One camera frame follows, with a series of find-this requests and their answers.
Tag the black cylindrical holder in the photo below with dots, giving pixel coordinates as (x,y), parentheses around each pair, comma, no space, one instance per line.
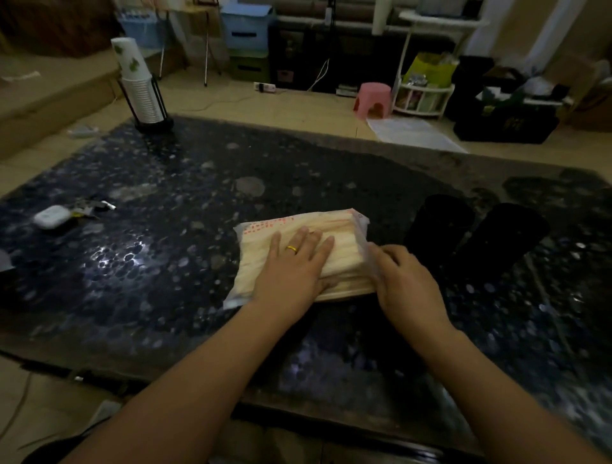
(437,227)
(507,239)

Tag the low wooden platform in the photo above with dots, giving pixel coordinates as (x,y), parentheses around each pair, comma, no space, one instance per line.
(52,91)

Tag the plastic bag of wooden chopsticks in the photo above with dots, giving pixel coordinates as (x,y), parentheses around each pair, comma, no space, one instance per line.
(258,260)

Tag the person's right forearm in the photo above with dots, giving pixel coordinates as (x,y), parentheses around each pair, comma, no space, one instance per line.
(497,406)

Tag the bunch of keys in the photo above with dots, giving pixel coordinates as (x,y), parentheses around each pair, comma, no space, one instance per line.
(91,208)

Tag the white floor mat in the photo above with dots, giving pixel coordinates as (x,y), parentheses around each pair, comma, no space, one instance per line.
(413,135)

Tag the person's left middle finger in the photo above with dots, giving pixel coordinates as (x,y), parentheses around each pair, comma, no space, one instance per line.
(313,246)

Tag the white plastic shelf rack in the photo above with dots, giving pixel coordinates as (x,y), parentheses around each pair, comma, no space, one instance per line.
(423,95)

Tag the white earbuds case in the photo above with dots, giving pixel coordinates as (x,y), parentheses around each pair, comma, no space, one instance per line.
(51,216)

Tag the cardboard box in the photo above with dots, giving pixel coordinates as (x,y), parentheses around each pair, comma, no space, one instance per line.
(583,91)

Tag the person's right hand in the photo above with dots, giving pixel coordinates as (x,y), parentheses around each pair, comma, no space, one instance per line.
(409,296)

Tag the blue plastic storage bin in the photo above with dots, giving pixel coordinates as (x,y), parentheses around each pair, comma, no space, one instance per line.
(246,26)

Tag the pink plastic stool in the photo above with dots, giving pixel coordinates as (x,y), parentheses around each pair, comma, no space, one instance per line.
(373,98)

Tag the crumpled white tissue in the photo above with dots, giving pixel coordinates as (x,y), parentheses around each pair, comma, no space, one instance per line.
(82,132)

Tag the person's right thumb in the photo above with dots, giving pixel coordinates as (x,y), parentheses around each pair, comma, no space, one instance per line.
(375,265)

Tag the person's left forearm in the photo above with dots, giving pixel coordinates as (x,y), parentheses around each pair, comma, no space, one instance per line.
(181,396)

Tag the person's left thumb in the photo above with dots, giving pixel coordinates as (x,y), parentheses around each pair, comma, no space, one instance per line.
(329,285)

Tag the light blue basket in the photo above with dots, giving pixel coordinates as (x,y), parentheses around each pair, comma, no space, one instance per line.
(141,28)

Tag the white power strip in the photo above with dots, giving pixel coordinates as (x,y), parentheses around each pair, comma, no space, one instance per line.
(264,87)

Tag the stack of white paper cups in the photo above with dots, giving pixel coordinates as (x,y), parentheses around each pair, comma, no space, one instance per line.
(136,76)

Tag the black plastic crate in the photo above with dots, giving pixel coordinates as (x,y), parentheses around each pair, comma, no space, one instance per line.
(507,122)

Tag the green bag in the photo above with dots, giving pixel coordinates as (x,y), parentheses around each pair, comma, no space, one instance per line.
(430,69)

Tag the person's left hand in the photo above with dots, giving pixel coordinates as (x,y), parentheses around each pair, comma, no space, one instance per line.
(289,287)

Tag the person's left little finger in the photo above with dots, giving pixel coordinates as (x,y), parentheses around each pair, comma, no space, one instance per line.
(275,251)

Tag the green storage box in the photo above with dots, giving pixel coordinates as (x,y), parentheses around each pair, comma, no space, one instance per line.
(249,67)

